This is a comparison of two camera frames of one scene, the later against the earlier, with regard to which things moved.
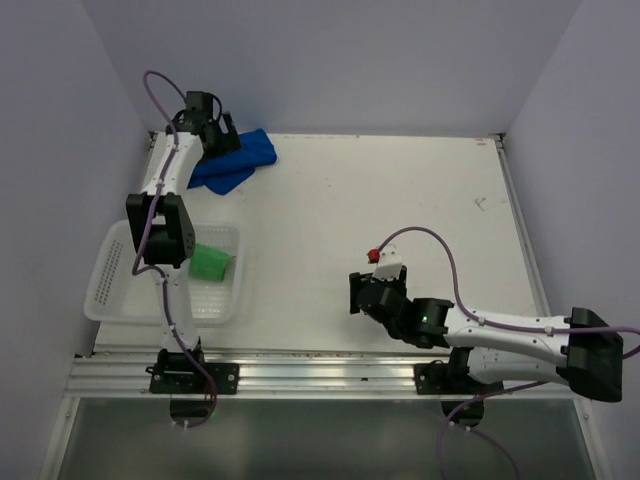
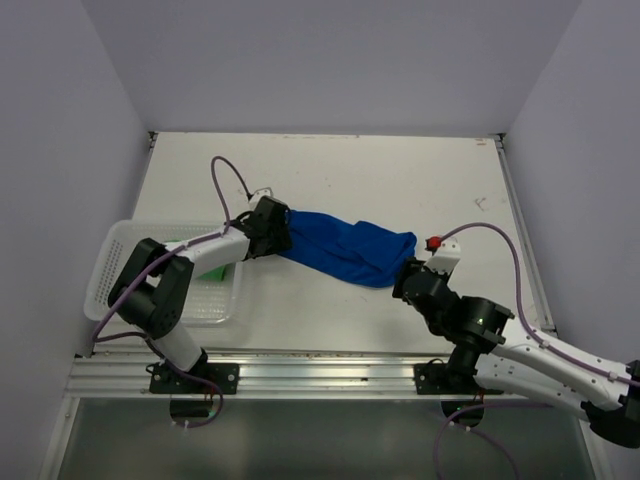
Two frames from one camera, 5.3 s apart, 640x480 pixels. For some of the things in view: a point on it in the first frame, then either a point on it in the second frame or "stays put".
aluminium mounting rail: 355,375 stays put
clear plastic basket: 118,296 stays put
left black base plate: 191,378 stays put
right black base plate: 439,378 stays put
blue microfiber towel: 225,170 → 358,252
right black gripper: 357,280 → 408,265
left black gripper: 228,142 → 282,242
